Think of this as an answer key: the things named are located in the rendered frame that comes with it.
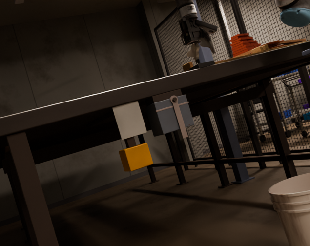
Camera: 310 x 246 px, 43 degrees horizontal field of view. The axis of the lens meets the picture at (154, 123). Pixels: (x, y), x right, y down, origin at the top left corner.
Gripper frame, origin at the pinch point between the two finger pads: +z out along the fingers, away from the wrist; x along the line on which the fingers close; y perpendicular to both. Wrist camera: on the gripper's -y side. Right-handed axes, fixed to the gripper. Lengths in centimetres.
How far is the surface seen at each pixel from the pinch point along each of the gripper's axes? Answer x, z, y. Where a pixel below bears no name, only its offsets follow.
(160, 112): 16.6, 18.6, 38.7
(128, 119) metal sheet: 13, 18, 50
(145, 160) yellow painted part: 15, 34, 50
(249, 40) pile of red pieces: -71, -20, -92
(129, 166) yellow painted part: 15, 34, 56
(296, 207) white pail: 31, 66, 5
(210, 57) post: -169, -32, -128
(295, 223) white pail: 28, 73, 5
